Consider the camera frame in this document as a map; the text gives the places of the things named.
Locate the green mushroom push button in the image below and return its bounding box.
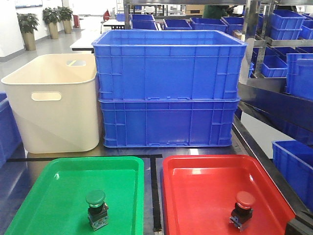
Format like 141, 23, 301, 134
86, 189, 109, 231

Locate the red mushroom push button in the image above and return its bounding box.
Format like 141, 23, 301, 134
229, 191, 256, 232

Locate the lower stacked blue crate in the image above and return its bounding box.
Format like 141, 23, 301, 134
100, 98, 239, 148

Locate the stacked blue crate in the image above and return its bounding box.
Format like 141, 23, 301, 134
100, 98, 239, 148
92, 30, 247, 101

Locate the upper stacked blue crate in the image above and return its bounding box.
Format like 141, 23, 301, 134
92, 30, 247, 101

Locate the red plastic tray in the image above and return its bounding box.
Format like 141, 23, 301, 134
163, 155, 295, 235

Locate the cream plastic basket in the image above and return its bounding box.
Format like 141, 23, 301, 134
1, 53, 101, 154

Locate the green plastic tray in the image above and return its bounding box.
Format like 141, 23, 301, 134
6, 156, 144, 235

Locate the potted plant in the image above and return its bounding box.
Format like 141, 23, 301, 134
17, 13, 39, 51

